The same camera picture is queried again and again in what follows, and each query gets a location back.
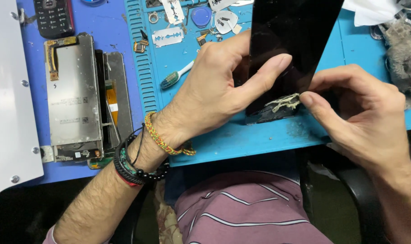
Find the black chair armrest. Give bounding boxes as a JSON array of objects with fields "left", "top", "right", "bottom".
[{"left": 295, "top": 144, "right": 389, "bottom": 244}]

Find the white guitar pick opener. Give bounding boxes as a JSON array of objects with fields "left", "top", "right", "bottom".
[{"left": 214, "top": 10, "right": 239, "bottom": 35}]

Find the white tissue paper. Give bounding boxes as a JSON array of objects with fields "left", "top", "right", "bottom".
[{"left": 341, "top": 0, "right": 407, "bottom": 27}]

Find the phone frame with orange flex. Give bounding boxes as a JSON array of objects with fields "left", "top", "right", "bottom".
[{"left": 88, "top": 50, "right": 134, "bottom": 169}]

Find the white metal plate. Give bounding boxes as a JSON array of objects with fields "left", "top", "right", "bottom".
[{"left": 0, "top": 0, "right": 44, "bottom": 200}]

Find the yellow red braided bracelet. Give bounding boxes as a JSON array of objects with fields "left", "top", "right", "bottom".
[{"left": 144, "top": 111, "right": 197, "bottom": 156}]

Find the black phone screen panel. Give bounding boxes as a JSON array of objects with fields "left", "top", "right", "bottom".
[{"left": 245, "top": 0, "right": 345, "bottom": 125}]

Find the white and green toothbrush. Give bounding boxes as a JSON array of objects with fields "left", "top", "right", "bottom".
[{"left": 159, "top": 60, "right": 195, "bottom": 89}]

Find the small black camera module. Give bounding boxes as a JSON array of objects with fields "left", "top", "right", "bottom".
[{"left": 133, "top": 30, "right": 150, "bottom": 54}]

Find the black beaded bracelet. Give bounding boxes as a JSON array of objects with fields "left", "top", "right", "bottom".
[{"left": 124, "top": 124, "right": 171, "bottom": 181}]

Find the black keypad phone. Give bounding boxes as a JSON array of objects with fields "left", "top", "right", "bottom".
[{"left": 33, "top": 0, "right": 75, "bottom": 39}]

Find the person's right hand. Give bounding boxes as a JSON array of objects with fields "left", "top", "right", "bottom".
[{"left": 299, "top": 64, "right": 411, "bottom": 177}]

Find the blue round plastic cap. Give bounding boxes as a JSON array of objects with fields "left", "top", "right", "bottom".
[{"left": 191, "top": 7, "right": 213, "bottom": 28}]

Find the black leather braided bracelet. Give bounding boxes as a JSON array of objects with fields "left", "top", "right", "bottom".
[{"left": 113, "top": 135, "right": 145, "bottom": 188}]

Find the dark blue work mat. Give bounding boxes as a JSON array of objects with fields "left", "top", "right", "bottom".
[{"left": 16, "top": 0, "right": 148, "bottom": 186}]

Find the yellowish glue residue strip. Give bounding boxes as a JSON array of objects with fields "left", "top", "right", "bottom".
[{"left": 266, "top": 93, "right": 301, "bottom": 113}]

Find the grey dirty cloth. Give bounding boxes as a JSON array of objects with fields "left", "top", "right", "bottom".
[{"left": 378, "top": 19, "right": 411, "bottom": 110}]

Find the silver phone display module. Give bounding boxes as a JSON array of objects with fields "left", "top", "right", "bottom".
[{"left": 44, "top": 33, "right": 105, "bottom": 162}]

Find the silver razor blade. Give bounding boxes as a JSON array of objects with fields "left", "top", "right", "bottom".
[
  {"left": 161, "top": 0, "right": 185, "bottom": 25},
  {"left": 152, "top": 27, "right": 184, "bottom": 48}
]

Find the person's striped maroon shirt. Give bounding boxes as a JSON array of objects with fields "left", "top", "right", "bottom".
[{"left": 43, "top": 170, "right": 335, "bottom": 244}]

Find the person's left hand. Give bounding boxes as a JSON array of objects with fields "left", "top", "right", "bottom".
[{"left": 153, "top": 30, "right": 293, "bottom": 148}]

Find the light blue silicone repair mat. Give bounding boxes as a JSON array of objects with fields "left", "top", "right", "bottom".
[{"left": 124, "top": 0, "right": 411, "bottom": 167}]

